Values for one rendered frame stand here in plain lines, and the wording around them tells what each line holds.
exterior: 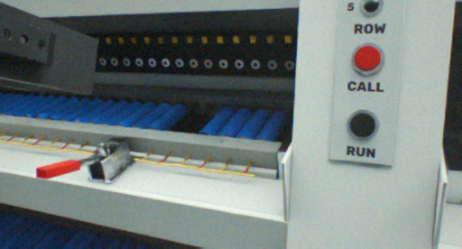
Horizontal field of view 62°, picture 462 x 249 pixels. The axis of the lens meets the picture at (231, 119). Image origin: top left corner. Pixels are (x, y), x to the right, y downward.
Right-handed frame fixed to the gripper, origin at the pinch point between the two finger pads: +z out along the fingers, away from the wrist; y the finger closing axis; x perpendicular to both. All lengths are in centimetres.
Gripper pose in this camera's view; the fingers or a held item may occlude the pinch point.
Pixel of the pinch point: (8, 51)
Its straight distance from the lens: 21.5
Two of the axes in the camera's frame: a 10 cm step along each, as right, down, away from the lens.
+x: -1.0, 9.9, -0.5
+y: -9.2, -0.7, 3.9
